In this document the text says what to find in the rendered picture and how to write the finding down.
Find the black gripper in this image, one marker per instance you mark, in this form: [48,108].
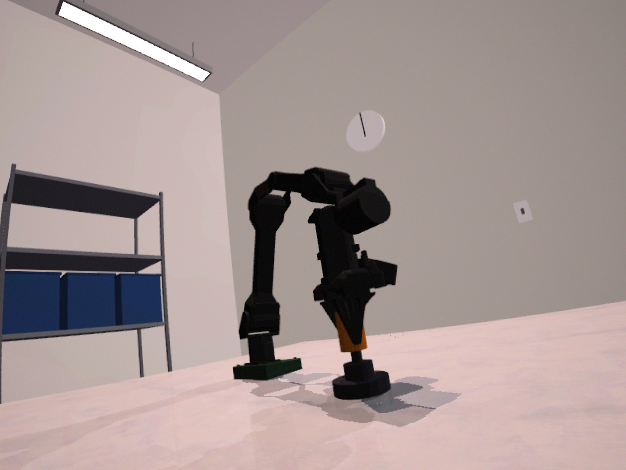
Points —
[344,287]

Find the black stepped round pedestal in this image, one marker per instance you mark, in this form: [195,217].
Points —
[360,381]

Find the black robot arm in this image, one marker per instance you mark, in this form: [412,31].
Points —
[355,209]

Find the orange knob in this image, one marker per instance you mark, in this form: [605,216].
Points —
[345,343]

